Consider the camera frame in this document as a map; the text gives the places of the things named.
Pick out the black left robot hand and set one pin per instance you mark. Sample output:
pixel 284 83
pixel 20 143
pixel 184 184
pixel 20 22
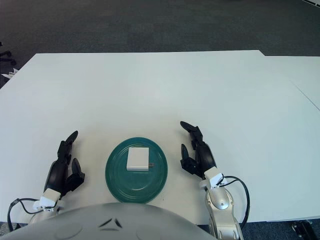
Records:
pixel 60 175

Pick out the white charger block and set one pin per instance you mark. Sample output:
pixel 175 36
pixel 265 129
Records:
pixel 137 160

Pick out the green ceramic plate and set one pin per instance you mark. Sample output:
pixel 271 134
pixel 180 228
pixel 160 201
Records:
pixel 120 185

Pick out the black office chair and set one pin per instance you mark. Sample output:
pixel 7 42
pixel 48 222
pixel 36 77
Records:
pixel 6 60

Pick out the grey robot torso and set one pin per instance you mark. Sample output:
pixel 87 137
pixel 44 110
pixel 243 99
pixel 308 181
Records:
pixel 100 225

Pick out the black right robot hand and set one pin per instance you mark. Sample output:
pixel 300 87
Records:
pixel 200 157

